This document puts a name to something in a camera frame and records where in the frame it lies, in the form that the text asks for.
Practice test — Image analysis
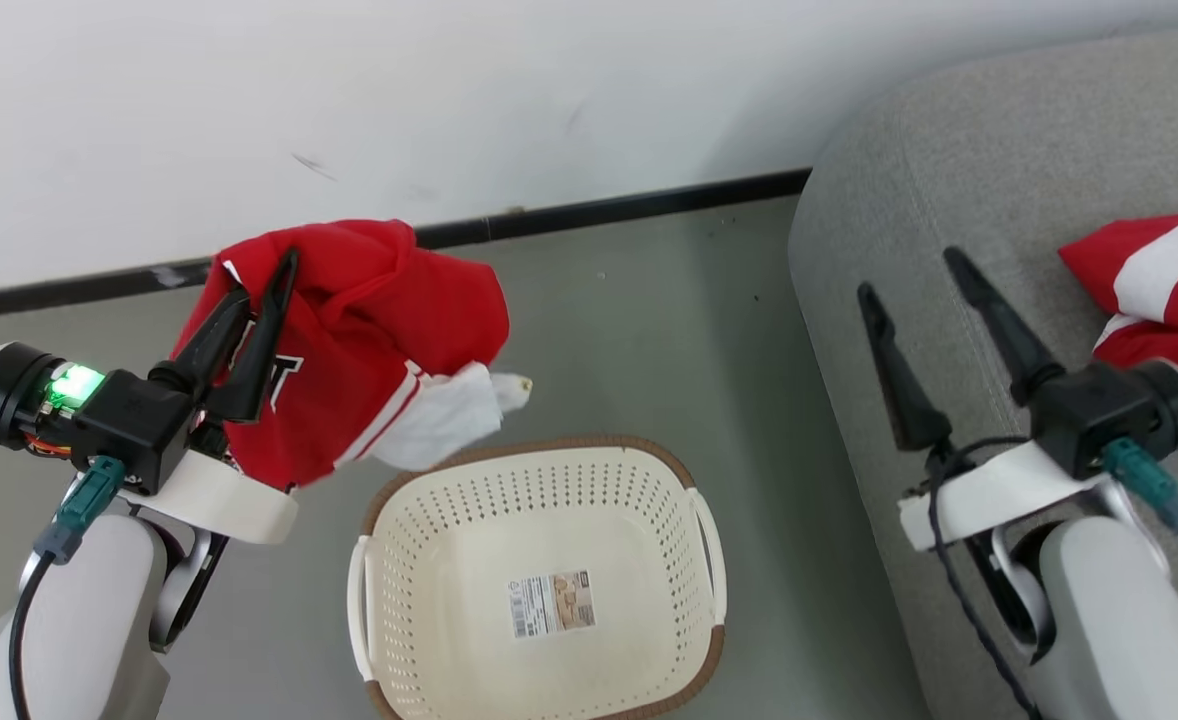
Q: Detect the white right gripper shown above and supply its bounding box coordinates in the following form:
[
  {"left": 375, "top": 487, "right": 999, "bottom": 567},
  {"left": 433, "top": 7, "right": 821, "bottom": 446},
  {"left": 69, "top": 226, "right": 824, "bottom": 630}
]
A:
[{"left": 857, "top": 248, "right": 1140, "bottom": 553}]

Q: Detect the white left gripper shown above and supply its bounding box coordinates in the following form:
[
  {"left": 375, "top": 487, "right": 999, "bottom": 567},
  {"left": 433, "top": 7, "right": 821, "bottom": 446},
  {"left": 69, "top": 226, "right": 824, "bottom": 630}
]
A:
[{"left": 119, "top": 248, "right": 300, "bottom": 546}]

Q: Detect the red jersey white sleeve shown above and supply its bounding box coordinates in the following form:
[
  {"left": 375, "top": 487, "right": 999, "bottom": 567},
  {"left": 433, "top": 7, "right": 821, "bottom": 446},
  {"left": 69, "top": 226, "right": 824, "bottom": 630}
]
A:
[{"left": 171, "top": 218, "right": 534, "bottom": 492}]

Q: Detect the red garment wide white stripe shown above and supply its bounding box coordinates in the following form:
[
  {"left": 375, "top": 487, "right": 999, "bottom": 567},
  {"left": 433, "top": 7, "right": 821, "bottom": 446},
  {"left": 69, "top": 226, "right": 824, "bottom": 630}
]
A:
[{"left": 1059, "top": 208, "right": 1178, "bottom": 417}]

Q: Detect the grey fabric sofa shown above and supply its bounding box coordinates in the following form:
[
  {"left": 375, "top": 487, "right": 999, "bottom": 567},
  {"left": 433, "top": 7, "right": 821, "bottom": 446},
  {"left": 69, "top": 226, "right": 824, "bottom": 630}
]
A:
[{"left": 787, "top": 25, "right": 1178, "bottom": 720}]

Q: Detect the cream perforated laundry basket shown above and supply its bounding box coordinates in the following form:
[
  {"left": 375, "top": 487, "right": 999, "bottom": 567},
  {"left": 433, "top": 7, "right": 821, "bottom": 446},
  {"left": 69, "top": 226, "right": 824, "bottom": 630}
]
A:
[{"left": 347, "top": 435, "right": 728, "bottom": 720}]

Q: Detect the basket product label sticker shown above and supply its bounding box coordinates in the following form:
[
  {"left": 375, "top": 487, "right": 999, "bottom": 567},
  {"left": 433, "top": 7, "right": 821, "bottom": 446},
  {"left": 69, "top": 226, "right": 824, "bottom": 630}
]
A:
[{"left": 507, "top": 570, "right": 597, "bottom": 641}]

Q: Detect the teal left camera connector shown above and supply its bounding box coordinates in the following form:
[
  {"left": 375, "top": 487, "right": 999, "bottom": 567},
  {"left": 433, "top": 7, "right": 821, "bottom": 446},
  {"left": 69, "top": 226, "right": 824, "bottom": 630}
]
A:
[{"left": 33, "top": 456, "right": 126, "bottom": 566}]

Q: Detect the teal camera connector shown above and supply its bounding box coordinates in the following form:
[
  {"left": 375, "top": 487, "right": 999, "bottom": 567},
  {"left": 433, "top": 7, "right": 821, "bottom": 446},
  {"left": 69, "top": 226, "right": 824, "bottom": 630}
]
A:
[
  {"left": 33, "top": 456, "right": 126, "bottom": 566},
  {"left": 1101, "top": 438, "right": 1178, "bottom": 531}
]

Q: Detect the teal right camera connector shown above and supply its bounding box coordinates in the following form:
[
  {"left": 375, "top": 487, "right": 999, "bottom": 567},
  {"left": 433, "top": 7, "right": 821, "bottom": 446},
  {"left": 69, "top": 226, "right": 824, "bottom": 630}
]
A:
[{"left": 1101, "top": 438, "right": 1178, "bottom": 531}]

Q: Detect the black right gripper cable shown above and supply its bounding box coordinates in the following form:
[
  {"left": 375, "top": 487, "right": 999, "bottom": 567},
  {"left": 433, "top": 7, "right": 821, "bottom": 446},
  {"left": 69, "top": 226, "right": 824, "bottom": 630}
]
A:
[{"left": 924, "top": 435, "right": 1047, "bottom": 720}]

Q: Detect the black left camera cable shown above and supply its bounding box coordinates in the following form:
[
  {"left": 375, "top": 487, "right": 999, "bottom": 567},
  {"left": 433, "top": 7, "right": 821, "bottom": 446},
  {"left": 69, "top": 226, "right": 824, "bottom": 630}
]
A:
[{"left": 9, "top": 553, "right": 56, "bottom": 720}]

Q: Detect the black wall baseboard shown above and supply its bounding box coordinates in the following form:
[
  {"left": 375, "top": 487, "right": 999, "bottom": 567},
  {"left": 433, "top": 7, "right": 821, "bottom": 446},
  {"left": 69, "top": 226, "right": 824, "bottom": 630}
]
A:
[{"left": 0, "top": 168, "right": 812, "bottom": 323}]

